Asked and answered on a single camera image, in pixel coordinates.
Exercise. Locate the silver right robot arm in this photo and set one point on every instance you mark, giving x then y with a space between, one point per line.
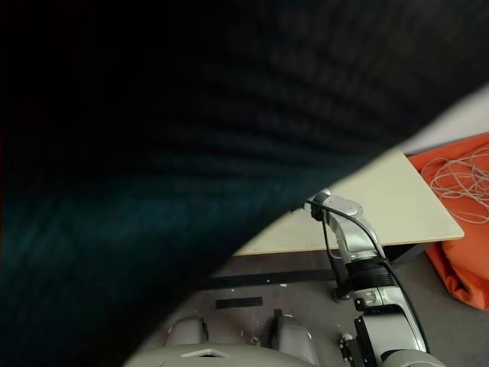
345 229

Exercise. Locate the black tape strip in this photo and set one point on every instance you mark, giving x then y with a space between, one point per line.
238 303

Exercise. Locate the dark blurred cloth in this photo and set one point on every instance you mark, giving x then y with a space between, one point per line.
114 153

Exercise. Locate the grey right robot foot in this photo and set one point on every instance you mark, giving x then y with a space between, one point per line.
294 332

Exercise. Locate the grey robot foot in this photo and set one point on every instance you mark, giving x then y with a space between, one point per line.
183 330
294 332

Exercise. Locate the grey left robot foot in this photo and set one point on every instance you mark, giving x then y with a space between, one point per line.
183 330

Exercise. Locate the silver robot torso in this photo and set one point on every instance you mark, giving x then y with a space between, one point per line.
229 359

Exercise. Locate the orange bean bag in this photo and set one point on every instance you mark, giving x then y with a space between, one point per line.
470 283

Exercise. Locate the black metal table frame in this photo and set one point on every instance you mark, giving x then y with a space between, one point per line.
267 279

